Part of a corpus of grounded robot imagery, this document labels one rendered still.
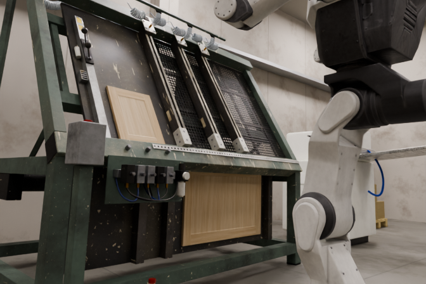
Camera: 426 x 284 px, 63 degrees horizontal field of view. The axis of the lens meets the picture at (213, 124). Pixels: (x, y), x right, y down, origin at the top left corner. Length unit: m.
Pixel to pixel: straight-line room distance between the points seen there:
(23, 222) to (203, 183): 2.27
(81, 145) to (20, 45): 2.96
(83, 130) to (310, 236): 0.97
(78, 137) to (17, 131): 2.70
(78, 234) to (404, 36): 1.36
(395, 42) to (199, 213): 1.86
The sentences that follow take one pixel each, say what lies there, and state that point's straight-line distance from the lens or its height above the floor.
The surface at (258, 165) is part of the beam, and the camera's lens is 2.69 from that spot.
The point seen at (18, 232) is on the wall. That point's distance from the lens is 4.26.
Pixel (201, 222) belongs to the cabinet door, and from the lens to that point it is 2.59.
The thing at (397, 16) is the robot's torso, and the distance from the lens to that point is 1.09.
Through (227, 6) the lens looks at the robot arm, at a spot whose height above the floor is 1.23.
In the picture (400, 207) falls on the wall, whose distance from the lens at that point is 8.20.
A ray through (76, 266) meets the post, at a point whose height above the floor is 0.34.
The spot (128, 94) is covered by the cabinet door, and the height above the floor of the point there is 1.21.
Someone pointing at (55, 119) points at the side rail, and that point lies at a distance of 1.80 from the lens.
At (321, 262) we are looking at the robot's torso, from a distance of 1.13.
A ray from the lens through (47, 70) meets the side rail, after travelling 2.00.
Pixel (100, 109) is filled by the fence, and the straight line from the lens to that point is 1.99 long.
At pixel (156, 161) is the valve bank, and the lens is 1.97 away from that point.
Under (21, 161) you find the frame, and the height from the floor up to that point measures 0.76.
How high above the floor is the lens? 0.71
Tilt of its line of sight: 9 degrees up
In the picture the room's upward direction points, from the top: 2 degrees clockwise
